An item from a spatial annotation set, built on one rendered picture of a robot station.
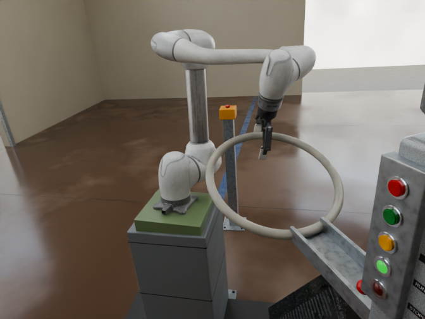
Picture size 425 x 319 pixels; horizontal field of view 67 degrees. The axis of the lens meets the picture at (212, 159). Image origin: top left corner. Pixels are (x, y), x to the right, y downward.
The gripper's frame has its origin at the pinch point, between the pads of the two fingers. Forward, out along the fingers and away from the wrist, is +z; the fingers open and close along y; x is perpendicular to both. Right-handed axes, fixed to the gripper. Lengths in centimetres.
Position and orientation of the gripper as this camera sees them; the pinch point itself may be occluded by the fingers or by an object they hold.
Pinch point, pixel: (259, 145)
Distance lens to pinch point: 135.7
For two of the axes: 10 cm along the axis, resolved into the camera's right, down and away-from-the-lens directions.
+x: 9.9, -0.2, 1.1
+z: -0.6, 7.0, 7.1
